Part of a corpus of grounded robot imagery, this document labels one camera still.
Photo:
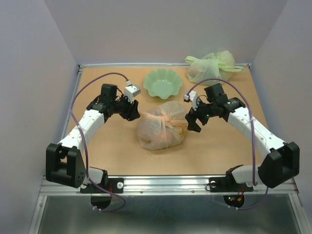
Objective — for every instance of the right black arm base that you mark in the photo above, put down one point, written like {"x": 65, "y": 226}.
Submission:
{"x": 227, "y": 183}

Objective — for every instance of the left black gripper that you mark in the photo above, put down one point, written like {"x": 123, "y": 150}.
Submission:
{"x": 132, "y": 113}

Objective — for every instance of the banana print plastic bag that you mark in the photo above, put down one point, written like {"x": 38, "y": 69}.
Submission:
{"x": 162, "y": 127}

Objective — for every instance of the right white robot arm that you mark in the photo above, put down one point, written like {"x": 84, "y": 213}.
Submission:
{"x": 281, "y": 159}

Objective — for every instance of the light green fruit plate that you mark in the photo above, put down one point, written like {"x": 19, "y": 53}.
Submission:
{"x": 162, "y": 83}

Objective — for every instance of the tied green plastic bag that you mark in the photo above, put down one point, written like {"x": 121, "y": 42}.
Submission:
{"x": 219, "y": 65}

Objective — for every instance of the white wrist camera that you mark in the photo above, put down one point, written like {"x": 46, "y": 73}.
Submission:
{"x": 193, "y": 98}
{"x": 131, "y": 91}

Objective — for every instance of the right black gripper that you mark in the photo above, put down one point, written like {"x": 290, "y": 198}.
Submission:
{"x": 191, "y": 117}

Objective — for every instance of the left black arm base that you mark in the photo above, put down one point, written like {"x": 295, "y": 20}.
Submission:
{"x": 106, "y": 195}

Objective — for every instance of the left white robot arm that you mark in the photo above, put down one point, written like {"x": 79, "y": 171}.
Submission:
{"x": 64, "y": 162}

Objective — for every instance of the aluminium front rail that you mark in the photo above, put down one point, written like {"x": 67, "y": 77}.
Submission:
{"x": 167, "y": 185}

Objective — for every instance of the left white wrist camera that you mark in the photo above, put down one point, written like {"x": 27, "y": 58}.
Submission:
{"x": 131, "y": 91}

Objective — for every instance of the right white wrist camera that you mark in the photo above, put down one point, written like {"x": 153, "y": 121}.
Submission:
{"x": 193, "y": 98}

